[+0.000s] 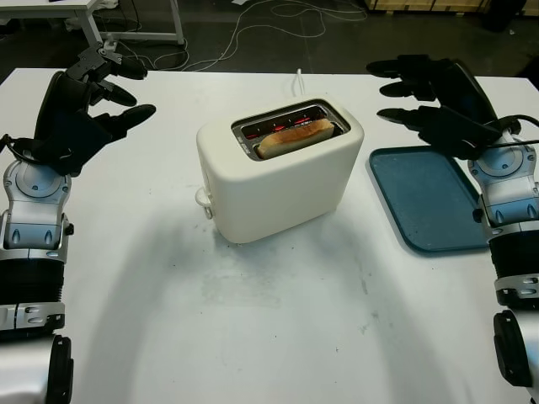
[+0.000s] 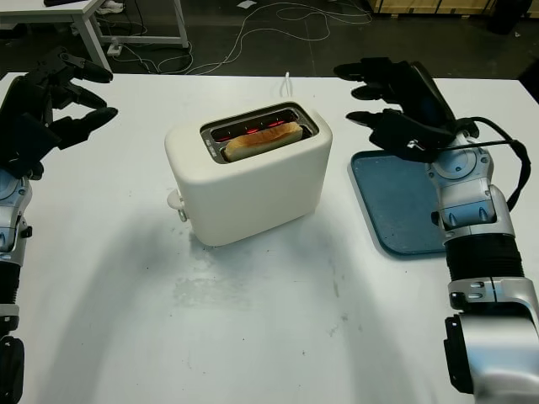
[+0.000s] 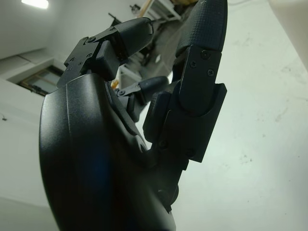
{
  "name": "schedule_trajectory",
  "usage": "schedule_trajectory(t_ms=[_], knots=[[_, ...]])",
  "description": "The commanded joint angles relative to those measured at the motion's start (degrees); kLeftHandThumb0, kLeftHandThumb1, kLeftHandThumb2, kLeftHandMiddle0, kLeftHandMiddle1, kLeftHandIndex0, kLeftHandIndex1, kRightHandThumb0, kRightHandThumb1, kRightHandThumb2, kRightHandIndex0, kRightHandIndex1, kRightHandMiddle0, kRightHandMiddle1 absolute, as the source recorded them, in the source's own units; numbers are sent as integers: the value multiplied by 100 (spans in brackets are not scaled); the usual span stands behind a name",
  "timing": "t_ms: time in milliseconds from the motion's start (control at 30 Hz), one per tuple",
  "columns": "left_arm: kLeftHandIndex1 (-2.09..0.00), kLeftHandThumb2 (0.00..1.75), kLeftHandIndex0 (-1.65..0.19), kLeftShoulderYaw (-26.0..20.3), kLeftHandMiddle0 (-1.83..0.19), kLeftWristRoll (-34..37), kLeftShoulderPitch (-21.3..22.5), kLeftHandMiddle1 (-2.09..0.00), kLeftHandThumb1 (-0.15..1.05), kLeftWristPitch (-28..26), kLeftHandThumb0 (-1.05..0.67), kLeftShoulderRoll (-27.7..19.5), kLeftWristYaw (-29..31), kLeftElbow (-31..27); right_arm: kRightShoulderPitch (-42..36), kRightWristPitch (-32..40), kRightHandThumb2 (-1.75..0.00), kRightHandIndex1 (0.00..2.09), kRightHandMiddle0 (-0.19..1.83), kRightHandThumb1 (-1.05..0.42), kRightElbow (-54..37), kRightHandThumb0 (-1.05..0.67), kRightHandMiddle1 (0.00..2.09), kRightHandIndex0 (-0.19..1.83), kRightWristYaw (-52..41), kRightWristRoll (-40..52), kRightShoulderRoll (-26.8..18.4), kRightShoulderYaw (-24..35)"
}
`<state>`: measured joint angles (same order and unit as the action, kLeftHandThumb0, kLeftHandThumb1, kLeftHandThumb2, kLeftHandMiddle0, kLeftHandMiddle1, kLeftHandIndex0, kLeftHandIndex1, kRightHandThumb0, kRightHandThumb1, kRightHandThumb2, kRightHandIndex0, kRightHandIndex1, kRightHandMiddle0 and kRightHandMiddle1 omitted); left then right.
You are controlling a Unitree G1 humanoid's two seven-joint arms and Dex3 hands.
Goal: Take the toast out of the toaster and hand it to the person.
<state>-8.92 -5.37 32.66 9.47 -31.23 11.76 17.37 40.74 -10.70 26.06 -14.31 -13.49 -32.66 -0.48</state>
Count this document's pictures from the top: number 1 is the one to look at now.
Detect white metal-frame desk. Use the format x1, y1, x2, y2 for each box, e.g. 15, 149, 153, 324
0, 0, 187, 46

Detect white two-slot toaster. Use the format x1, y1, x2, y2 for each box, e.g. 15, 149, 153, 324
194, 97, 366, 245

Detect long white floor cable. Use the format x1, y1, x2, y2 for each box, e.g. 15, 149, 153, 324
183, 0, 368, 72

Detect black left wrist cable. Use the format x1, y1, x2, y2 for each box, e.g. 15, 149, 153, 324
0, 133, 39, 163

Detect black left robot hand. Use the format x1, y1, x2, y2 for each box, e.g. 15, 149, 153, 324
33, 41, 157, 153

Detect thin white cable bundle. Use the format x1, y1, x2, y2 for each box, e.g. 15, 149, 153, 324
113, 40, 190, 71

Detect wooden pallet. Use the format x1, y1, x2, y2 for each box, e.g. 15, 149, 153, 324
366, 0, 483, 12

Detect dark bulky floor object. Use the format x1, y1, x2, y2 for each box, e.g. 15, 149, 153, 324
475, 0, 527, 33

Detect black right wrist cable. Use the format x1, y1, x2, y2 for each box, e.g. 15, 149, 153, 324
475, 116, 539, 148

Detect toast slice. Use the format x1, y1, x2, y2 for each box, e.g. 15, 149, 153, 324
257, 117, 338, 160

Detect white toaster lever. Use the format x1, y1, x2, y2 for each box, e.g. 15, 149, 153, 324
193, 187, 216, 220

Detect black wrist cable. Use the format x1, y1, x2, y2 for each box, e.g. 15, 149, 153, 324
475, 116, 539, 148
0, 133, 39, 163

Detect blue plastic tray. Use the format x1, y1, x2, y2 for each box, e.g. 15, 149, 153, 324
368, 146, 492, 255

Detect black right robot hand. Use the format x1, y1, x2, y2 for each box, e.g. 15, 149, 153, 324
366, 54, 500, 128

